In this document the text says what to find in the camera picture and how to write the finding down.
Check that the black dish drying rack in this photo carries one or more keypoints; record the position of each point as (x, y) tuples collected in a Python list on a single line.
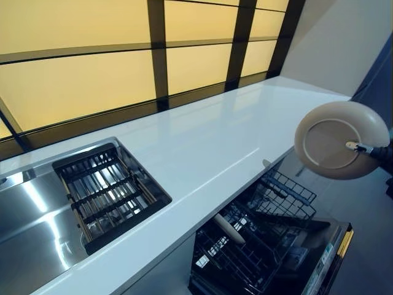
[(107, 190)]

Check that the open dishwasher door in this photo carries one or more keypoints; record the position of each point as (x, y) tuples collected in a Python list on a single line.
[(325, 261)]

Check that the white narrow cabinet door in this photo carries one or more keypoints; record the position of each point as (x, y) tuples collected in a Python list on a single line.
[(165, 270)]

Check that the cream round ceramic plate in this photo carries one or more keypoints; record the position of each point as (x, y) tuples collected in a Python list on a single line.
[(325, 135), (230, 229)]

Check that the stainless steel sink basin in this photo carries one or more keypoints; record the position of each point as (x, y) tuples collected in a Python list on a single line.
[(30, 221)]

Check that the white base cabinet panel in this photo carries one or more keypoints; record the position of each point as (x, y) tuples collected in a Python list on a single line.
[(294, 163)]

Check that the dark grey tall cabinet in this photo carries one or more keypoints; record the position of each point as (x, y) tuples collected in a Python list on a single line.
[(377, 70)]

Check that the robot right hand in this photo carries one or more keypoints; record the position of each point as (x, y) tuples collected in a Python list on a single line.
[(380, 153)]

